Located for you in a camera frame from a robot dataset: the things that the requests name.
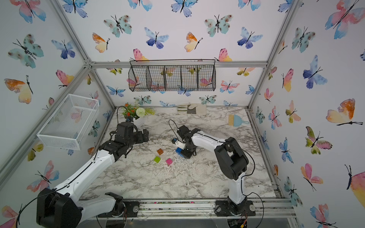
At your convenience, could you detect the long light blue lego brick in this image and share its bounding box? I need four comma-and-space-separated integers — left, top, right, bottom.
175, 147, 184, 158

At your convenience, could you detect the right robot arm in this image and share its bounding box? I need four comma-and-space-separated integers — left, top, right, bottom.
177, 125, 256, 217

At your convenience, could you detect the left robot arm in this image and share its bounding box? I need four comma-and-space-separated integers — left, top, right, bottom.
36, 122, 149, 228

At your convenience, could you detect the orange lego brick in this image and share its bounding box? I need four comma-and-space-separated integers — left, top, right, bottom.
157, 148, 163, 155

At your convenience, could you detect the pink lego brick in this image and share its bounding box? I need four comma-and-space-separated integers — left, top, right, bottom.
165, 158, 173, 166

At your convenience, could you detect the green lego brick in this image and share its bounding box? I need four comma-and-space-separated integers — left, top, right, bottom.
154, 156, 161, 163

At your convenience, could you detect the potted flower plant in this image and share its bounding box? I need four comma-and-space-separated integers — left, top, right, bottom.
123, 103, 156, 119

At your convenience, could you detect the beige folded cloth stack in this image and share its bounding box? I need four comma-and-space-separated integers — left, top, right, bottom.
176, 103, 207, 116

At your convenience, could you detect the blue hand brush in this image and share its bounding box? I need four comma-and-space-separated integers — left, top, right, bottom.
228, 115, 250, 127

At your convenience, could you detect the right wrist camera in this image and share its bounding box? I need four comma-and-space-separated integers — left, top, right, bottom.
172, 138, 185, 150

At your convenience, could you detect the black wire wall basket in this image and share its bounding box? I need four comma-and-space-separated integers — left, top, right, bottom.
127, 59, 216, 92

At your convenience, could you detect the white mesh wall basket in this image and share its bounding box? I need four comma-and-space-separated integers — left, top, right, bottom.
37, 94, 99, 150

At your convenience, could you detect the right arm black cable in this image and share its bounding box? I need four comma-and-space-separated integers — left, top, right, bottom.
239, 150, 265, 228

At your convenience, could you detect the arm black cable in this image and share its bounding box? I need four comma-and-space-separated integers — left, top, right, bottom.
15, 190, 55, 228
239, 150, 265, 228

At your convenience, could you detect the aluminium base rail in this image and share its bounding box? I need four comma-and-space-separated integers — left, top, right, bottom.
76, 198, 297, 220

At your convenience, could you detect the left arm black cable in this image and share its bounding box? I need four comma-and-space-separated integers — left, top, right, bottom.
15, 190, 55, 228

